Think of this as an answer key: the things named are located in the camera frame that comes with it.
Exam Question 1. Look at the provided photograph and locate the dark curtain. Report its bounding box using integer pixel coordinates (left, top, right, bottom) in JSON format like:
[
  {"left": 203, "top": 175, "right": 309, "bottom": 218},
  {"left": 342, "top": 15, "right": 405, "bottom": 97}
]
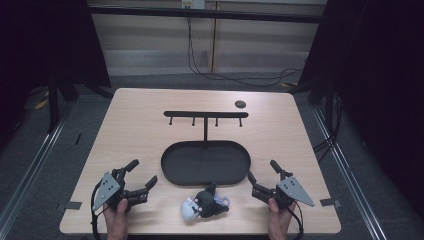
[
  {"left": 293, "top": 0, "right": 424, "bottom": 211},
  {"left": 0, "top": 0, "right": 112, "bottom": 148}
]

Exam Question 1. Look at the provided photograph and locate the black cable bundle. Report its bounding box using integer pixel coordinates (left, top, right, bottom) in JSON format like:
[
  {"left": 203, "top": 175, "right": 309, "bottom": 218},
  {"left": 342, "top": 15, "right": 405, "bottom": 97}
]
[{"left": 313, "top": 91, "right": 344, "bottom": 164}]

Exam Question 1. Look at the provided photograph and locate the metal floor rail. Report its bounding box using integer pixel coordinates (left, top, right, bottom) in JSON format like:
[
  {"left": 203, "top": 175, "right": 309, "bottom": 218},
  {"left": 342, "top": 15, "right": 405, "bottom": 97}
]
[
  {"left": 311, "top": 105, "right": 388, "bottom": 240},
  {"left": 0, "top": 106, "right": 69, "bottom": 234}
]

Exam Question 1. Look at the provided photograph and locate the black wall cable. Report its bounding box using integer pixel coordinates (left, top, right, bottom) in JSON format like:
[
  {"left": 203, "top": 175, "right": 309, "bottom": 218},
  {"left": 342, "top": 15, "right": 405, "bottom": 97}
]
[{"left": 185, "top": 7, "right": 304, "bottom": 88}]

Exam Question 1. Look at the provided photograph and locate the white power outlet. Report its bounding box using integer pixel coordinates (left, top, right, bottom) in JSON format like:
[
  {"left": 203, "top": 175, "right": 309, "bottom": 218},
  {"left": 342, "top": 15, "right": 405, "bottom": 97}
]
[{"left": 180, "top": 0, "right": 206, "bottom": 10}]

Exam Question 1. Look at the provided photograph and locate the black and white plush keychain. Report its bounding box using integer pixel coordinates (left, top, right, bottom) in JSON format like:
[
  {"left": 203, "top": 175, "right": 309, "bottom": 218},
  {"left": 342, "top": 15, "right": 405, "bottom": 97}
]
[{"left": 180, "top": 181, "right": 232, "bottom": 222}]

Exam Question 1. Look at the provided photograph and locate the person's left hand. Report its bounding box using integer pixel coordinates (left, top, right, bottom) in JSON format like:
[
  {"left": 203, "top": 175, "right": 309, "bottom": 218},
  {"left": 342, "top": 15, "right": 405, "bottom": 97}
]
[{"left": 102, "top": 198, "right": 129, "bottom": 240}]

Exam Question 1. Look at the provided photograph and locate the person's right hand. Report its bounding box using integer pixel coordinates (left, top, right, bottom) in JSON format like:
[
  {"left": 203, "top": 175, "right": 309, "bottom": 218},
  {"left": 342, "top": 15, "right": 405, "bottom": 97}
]
[{"left": 267, "top": 197, "right": 297, "bottom": 240}]

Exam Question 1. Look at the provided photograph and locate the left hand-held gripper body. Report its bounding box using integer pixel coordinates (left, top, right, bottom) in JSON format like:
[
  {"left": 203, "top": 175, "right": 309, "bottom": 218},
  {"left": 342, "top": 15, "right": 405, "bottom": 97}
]
[{"left": 91, "top": 167, "right": 149, "bottom": 212}]

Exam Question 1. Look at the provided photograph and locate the black hook stand with tray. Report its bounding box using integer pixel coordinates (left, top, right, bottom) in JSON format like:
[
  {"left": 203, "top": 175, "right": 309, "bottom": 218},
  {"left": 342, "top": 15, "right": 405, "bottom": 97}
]
[{"left": 160, "top": 110, "right": 252, "bottom": 187}]

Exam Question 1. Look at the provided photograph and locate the right hand-held gripper cable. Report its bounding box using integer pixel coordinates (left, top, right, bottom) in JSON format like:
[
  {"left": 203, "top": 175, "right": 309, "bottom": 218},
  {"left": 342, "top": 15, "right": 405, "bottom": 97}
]
[{"left": 289, "top": 199, "right": 305, "bottom": 240}]

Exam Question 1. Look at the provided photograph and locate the hand-held gripper cable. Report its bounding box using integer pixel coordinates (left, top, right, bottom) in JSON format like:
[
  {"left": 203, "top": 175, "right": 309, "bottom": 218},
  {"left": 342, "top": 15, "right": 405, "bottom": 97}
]
[
  {"left": 89, "top": 179, "right": 103, "bottom": 240},
  {"left": 289, "top": 199, "right": 305, "bottom": 240}
]

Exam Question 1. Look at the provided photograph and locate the black horizontal bar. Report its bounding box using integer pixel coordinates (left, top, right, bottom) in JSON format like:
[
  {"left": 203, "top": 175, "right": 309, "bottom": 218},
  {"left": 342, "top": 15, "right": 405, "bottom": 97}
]
[{"left": 88, "top": 4, "right": 323, "bottom": 24}]

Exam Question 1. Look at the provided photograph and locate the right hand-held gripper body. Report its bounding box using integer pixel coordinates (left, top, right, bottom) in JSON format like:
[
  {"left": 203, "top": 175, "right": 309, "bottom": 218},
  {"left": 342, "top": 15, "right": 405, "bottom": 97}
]
[{"left": 251, "top": 169, "right": 316, "bottom": 210}]

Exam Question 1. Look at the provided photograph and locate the left hand-held gripper cable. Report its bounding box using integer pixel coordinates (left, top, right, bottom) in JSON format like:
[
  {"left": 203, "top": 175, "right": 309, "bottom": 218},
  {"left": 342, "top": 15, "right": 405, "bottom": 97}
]
[{"left": 89, "top": 179, "right": 103, "bottom": 240}]

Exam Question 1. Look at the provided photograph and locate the yellow tape piece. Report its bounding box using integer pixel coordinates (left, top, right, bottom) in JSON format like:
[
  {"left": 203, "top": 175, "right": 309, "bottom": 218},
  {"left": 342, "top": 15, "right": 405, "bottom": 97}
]
[{"left": 33, "top": 90, "right": 50, "bottom": 111}]

